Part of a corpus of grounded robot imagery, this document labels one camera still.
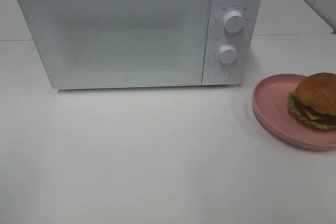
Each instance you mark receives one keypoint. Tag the white microwave door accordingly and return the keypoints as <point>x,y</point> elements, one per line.
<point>119,43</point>

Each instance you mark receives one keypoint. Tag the round white door button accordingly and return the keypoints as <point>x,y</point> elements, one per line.
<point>222,75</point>

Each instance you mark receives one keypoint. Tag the pink round plate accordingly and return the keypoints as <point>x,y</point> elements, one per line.
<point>271,108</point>

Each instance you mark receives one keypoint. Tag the white microwave knob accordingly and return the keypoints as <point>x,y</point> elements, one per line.
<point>227,54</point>
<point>233,21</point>

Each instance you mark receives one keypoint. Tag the toy burger with lettuce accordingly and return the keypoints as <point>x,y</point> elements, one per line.
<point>313,101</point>

